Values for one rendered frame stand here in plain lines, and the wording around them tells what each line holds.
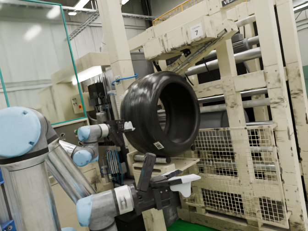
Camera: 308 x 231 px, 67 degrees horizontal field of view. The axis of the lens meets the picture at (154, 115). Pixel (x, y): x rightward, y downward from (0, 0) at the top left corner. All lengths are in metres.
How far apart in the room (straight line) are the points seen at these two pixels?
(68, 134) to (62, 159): 1.21
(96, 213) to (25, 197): 0.18
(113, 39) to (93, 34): 10.94
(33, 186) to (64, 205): 1.33
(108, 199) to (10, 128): 0.31
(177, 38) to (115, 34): 0.48
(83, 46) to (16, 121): 11.73
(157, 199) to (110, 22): 1.48
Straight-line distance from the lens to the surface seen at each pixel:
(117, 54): 1.85
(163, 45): 1.86
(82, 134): 1.24
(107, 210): 0.69
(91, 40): 12.64
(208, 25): 1.68
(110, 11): 1.95
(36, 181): 0.67
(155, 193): 0.71
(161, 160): 1.57
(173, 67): 1.97
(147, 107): 1.40
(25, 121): 0.62
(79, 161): 1.14
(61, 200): 1.97
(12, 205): 1.03
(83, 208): 0.69
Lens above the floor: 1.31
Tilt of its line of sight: 4 degrees down
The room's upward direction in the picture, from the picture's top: 11 degrees counter-clockwise
